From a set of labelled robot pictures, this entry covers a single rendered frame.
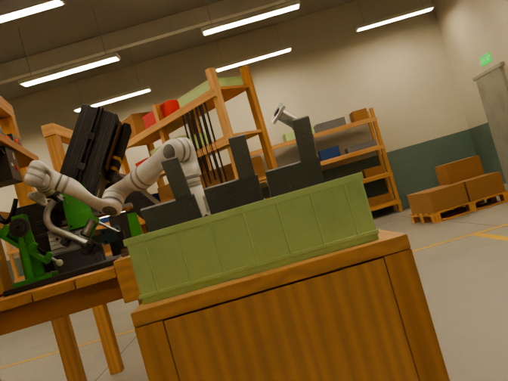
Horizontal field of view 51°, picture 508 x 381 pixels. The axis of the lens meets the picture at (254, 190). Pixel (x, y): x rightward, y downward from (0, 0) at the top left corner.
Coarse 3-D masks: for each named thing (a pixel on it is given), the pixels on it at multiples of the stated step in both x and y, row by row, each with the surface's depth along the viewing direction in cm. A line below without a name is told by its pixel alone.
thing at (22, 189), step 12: (0, 120) 310; (12, 120) 311; (12, 132) 311; (24, 168) 310; (24, 192) 309; (24, 204) 309; (0, 240) 222; (0, 252) 217; (0, 264) 213; (0, 276) 210; (0, 288) 209
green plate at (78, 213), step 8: (64, 200) 241; (72, 200) 241; (64, 208) 240; (72, 208) 240; (80, 208) 240; (88, 208) 241; (72, 216) 239; (80, 216) 239; (88, 216) 240; (72, 224) 238; (80, 224) 238
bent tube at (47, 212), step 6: (48, 204) 235; (54, 204) 236; (48, 210) 234; (48, 216) 233; (48, 222) 232; (48, 228) 232; (54, 228) 231; (60, 228) 233; (60, 234) 231; (66, 234) 231; (72, 234) 232; (72, 240) 232; (78, 240) 231; (84, 240) 231
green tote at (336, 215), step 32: (320, 192) 130; (352, 192) 129; (192, 224) 131; (224, 224) 131; (256, 224) 130; (288, 224) 130; (320, 224) 129; (352, 224) 129; (160, 256) 131; (192, 256) 131; (224, 256) 131; (256, 256) 130; (288, 256) 129; (160, 288) 131; (192, 288) 131
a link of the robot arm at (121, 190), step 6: (120, 180) 213; (126, 180) 207; (132, 180) 204; (114, 186) 215; (120, 186) 214; (126, 186) 210; (132, 186) 205; (108, 192) 215; (114, 192) 215; (120, 192) 217; (126, 192) 217; (102, 198) 215; (120, 198) 216
